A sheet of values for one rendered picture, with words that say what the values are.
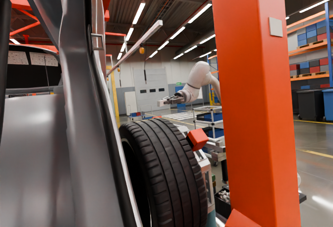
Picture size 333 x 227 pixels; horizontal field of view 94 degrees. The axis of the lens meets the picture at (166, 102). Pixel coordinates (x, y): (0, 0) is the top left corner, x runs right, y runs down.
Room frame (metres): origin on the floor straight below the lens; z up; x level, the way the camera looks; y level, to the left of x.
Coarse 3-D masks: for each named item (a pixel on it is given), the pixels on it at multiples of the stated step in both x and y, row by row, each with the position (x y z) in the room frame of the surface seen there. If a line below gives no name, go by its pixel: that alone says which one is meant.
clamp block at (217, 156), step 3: (213, 153) 0.88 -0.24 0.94; (216, 153) 0.86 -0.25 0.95; (219, 153) 0.86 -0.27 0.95; (222, 153) 0.87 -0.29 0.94; (225, 153) 0.89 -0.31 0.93; (213, 156) 0.88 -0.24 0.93; (216, 156) 0.86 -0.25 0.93; (219, 156) 0.86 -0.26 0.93; (222, 156) 0.87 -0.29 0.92; (225, 156) 0.89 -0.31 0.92; (213, 159) 0.88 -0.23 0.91; (216, 159) 0.86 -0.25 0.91; (219, 159) 0.86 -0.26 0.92; (222, 159) 0.87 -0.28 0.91
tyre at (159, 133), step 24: (144, 120) 0.84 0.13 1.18; (168, 120) 0.84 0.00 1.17; (144, 144) 0.64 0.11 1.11; (168, 144) 0.67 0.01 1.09; (144, 168) 0.59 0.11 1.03; (168, 168) 0.60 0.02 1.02; (192, 168) 0.63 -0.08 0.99; (168, 192) 0.56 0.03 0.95; (192, 192) 0.60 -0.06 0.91; (168, 216) 0.53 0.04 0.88; (192, 216) 0.59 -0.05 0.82
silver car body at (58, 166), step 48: (0, 0) 0.25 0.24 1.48; (48, 0) 0.69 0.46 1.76; (96, 0) 0.38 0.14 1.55; (0, 48) 0.24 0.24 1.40; (96, 48) 0.38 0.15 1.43; (0, 96) 0.22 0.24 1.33; (48, 96) 0.58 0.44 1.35; (96, 96) 0.34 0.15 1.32; (0, 144) 0.37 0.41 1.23; (48, 144) 0.40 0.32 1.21; (96, 144) 0.30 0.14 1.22; (0, 192) 0.32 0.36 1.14; (48, 192) 0.34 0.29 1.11; (96, 192) 0.26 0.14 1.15
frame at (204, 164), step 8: (184, 128) 0.84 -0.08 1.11; (184, 136) 0.80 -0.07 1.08; (200, 152) 0.75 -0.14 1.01; (200, 160) 0.72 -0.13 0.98; (208, 160) 0.73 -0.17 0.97; (200, 168) 0.70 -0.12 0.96; (208, 168) 0.71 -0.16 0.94; (208, 176) 0.72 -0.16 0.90; (208, 184) 0.72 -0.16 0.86; (208, 192) 0.73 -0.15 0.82; (208, 200) 0.73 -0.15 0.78; (208, 208) 0.70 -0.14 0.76
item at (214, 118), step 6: (198, 108) 3.07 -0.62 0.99; (216, 108) 2.65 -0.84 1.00; (198, 114) 3.04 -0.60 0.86; (204, 114) 3.12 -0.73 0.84; (210, 114) 2.90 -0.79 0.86; (216, 114) 2.96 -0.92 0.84; (198, 120) 2.95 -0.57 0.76; (204, 120) 2.84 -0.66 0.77; (210, 120) 2.71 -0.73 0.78; (216, 120) 2.69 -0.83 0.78; (210, 132) 2.78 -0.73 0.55; (216, 132) 2.68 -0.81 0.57; (222, 132) 2.76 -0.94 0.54; (216, 138) 2.66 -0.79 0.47; (222, 138) 2.69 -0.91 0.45; (204, 150) 2.90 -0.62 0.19; (210, 150) 2.86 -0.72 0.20; (210, 156) 2.72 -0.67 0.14; (216, 162) 2.63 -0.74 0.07
